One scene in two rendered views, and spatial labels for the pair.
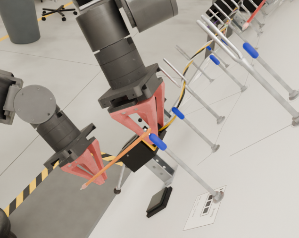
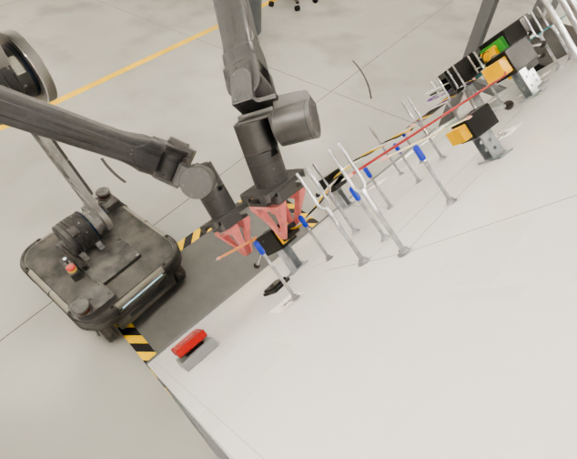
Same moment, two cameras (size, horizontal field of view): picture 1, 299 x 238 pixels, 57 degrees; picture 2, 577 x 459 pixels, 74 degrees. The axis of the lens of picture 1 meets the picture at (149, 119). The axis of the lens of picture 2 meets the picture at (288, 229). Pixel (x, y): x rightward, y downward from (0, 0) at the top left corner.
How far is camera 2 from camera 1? 0.29 m
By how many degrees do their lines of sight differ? 18
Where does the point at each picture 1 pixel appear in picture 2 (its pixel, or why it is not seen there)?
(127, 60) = (267, 168)
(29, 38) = not seen: hidden behind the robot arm
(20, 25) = not seen: hidden behind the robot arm
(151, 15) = (291, 138)
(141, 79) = (276, 187)
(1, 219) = (173, 252)
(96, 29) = (246, 141)
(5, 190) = (184, 220)
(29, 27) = not seen: hidden behind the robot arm
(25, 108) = (187, 185)
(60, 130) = (217, 203)
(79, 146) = (230, 220)
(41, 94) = (202, 176)
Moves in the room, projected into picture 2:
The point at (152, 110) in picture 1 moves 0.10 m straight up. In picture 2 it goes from (279, 215) to (278, 166)
